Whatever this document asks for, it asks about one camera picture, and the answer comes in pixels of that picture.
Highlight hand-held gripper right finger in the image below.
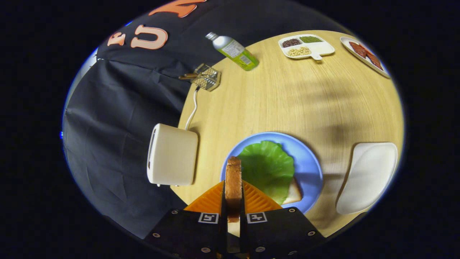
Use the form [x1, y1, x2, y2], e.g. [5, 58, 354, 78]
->
[240, 181, 327, 258]

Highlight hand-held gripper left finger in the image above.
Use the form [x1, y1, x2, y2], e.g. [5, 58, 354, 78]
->
[144, 181, 227, 259]

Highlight green lettuce leaf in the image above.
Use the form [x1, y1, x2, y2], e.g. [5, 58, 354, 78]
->
[237, 141, 295, 205]

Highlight toasted bread slice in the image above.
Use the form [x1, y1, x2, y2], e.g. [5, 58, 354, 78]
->
[225, 156, 243, 223]

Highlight white bread slice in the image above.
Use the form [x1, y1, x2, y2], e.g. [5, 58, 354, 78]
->
[282, 178, 303, 205]

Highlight blue round plate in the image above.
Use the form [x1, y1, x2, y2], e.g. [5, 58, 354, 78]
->
[220, 132, 323, 214]

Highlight cream toaster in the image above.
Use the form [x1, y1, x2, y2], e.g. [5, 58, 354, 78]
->
[147, 123, 199, 187]

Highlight white rounded dish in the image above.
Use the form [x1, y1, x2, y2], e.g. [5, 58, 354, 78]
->
[336, 142, 398, 215]

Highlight pale soybeans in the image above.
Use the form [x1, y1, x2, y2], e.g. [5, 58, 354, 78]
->
[287, 47, 311, 57]

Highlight silver bottle green label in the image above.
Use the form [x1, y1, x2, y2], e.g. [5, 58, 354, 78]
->
[206, 32, 259, 71]

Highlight white divided snack tray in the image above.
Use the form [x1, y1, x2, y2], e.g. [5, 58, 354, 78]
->
[279, 34, 335, 60]

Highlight white oval meat plate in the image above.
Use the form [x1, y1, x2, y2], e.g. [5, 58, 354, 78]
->
[340, 36, 391, 78]

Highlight brown meat piece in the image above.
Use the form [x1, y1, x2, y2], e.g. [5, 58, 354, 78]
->
[349, 41, 368, 58]
[365, 50, 383, 71]

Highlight white toaster cable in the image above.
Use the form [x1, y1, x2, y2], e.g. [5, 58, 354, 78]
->
[185, 86, 200, 131]

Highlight small metal wire basket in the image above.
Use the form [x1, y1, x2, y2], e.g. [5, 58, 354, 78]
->
[179, 64, 221, 92]

